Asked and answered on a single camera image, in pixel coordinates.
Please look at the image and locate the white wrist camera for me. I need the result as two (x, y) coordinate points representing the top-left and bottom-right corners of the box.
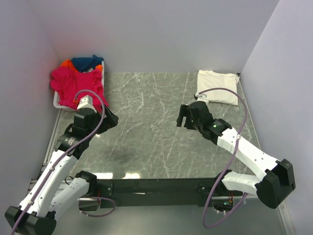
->
(73, 95), (96, 112)
(194, 93), (209, 105)

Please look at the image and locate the orange t shirt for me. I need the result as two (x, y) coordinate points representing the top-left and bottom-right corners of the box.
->
(60, 59), (103, 72)

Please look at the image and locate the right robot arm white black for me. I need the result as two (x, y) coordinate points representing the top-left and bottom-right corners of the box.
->
(177, 101), (295, 209)

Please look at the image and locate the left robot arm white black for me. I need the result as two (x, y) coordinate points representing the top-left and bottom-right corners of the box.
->
(5, 107), (119, 235)

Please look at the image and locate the white t shirt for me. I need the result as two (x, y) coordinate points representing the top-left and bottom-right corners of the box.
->
(196, 70), (240, 106)

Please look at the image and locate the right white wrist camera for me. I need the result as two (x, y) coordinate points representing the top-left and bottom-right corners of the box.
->
(194, 93), (209, 105)

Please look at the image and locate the blue t shirt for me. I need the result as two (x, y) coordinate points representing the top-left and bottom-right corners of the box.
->
(71, 55), (104, 72)

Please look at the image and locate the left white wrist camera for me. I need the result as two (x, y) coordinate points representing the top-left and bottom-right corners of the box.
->
(73, 95), (96, 112)

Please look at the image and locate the black base beam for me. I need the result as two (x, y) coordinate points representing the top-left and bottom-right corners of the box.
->
(78, 177), (244, 209)

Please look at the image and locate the pink t shirt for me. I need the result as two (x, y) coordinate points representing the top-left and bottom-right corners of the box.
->
(50, 67), (109, 111)

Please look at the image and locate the white laundry basket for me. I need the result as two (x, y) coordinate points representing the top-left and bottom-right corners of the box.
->
(50, 61), (107, 112)

